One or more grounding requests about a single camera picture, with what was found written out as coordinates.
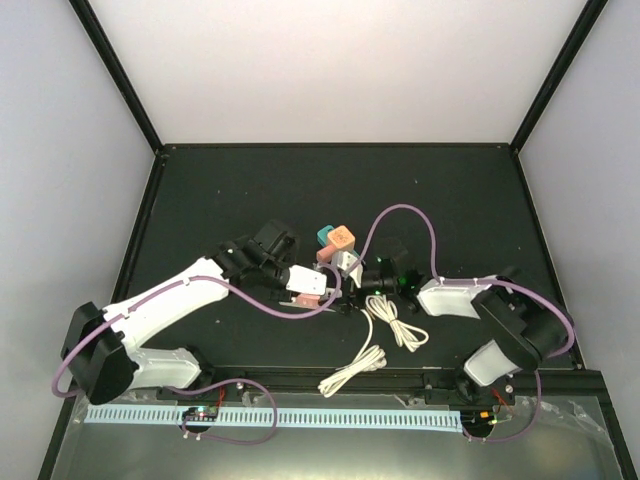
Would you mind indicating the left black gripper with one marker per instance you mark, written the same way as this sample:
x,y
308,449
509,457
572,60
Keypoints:
x,y
279,296

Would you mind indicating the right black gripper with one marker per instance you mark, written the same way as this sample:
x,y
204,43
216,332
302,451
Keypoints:
x,y
350,292

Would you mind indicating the white power strip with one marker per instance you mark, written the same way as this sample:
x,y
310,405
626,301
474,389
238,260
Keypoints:
x,y
304,306

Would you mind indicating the pink cube plug adapter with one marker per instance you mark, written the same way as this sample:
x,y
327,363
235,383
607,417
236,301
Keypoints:
x,y
307,298

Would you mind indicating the orange cube plug adapter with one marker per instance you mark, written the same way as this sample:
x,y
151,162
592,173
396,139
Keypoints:
x,y
337,240

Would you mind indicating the teal power strip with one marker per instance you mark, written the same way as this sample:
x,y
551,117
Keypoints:
x,y
330,235

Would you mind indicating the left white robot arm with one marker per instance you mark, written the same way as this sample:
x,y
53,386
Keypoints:
x,y
104,348

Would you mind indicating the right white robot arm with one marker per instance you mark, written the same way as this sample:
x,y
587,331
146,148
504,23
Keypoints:
x,y
522,327

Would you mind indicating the left circuit board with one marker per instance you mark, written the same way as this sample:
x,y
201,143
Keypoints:
x,y
200,414

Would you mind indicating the circuit board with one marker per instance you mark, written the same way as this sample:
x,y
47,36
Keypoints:
x,y
484,417
200,414

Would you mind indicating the right circuit board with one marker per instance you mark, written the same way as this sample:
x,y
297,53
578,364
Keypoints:
x,y
484,417

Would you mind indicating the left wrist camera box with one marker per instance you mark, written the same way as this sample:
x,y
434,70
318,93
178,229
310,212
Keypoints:
x,y
306,281

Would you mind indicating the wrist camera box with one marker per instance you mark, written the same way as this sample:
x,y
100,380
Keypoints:
x,y
306,281
349,266

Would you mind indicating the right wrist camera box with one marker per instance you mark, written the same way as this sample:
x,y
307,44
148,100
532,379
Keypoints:
x,y
349,266

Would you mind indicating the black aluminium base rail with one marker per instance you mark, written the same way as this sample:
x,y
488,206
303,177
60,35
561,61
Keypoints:
x,y
434,386

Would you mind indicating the light blue slotted cable duct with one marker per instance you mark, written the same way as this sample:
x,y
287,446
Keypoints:
x,y
314,418

